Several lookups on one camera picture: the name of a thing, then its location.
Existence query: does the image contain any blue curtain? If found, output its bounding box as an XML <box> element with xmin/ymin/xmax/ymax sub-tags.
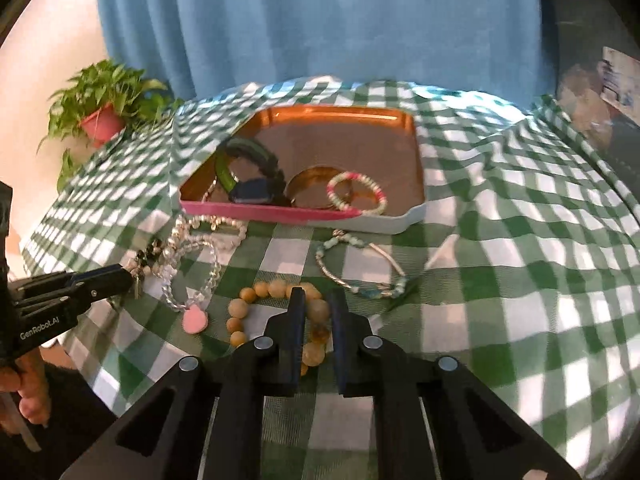
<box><xmin>94</xmin><ymin>0</ymin><xmax>558</xmax><ymax>106</ymax></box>

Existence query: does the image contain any person's left hand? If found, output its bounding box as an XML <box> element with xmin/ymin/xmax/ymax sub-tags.
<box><xmin>0</xmin><ymin>352</ymin><xmax>51</xmax><ymax>433</ymax></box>

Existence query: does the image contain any green bangle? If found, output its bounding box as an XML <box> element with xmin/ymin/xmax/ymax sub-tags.
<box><xmin>214</xmin><ymin>136</ymin><xmax>271</xmax><ymax>202</ymax></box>

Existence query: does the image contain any potted green plant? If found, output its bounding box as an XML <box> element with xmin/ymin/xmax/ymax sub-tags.
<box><xmin>37</xmin><ymin>59</ymin><xmax>182</xmax><ymax>193</ymax></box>

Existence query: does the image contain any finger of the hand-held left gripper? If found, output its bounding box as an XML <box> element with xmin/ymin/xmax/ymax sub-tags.
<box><xmin>15</xmin><ymin>279</ymin><xmax>138</xmax><ymax>312</ymax></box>
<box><xmin>10</xmin><ymin>264</ymin><xmax>132</xmax><ymax>293</ymax></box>

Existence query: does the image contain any crystal bracelet with pink pendant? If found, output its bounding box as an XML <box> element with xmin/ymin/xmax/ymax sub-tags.
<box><xmin>159</xmin><ymin>239</ymin><xmax>224</xmax><ymax>335</ymax></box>

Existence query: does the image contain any wooden bead bracelet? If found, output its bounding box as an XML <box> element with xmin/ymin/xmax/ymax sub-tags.
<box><xmin>226</xmin><ymin>281</ymin><xmax>335</xmax><ymax>367</ymax></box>

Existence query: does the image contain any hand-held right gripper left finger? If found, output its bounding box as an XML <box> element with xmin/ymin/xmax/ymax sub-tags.
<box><xmin>60</xmin><ymin>287</ymin><xmax>307</xmax><ymax>480</ymax></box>

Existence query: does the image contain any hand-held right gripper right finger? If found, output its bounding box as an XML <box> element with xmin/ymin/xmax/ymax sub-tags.
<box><xmin>327</xmin><ymin>289</ymin><xmax>581</xmax><ymax>480</ymax></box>

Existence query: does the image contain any green checked tablecloth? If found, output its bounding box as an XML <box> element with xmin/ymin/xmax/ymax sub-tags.
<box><xmin>20</xmin><ymin>77</ymin><xmax>640</xmax><ymax>480</ymax></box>

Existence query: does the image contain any clear storage box purple lid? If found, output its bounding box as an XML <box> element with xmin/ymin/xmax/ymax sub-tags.
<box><xmin>537</xmin><ymin>0</ymin><xmax>640</xmax><ymax>181</ymax></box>

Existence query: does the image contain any teal bead silver bracelet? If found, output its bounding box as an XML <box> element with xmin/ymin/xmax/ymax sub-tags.
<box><xmin>314</xmin><ymin>229</ymin><xmax>420</xmax><ymax>307</ymax></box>

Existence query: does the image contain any copper tray with pink rim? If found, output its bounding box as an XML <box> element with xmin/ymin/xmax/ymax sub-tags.
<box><xmin>179</xmin><ymin>105</ymin><xmax>427</xmax><ymax>235</ymax></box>

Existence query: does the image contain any pearl bracelet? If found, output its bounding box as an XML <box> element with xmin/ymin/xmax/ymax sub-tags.
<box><xmin>169</xmin><ymin>214</ymin><xmax>249</xmax><ymax>257</ymax></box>

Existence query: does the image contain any pink white bead bracelet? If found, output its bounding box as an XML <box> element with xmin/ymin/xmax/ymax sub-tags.
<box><xmin>326</xmin><ymin>171</ymin><xmax>389</xmax><ymax>213</ymax></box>

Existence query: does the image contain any thin metal bangle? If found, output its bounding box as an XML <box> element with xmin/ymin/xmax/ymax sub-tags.
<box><xmin>284</xmin><ymin>164</ymin><xmax>353</xmax><ymax>211</ymax></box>

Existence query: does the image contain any white label sticker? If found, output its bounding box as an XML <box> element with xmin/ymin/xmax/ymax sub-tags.
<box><xmin>600</xmin><ymin>46</ymin><xmax>640</xmax><ymax>126</ymax></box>

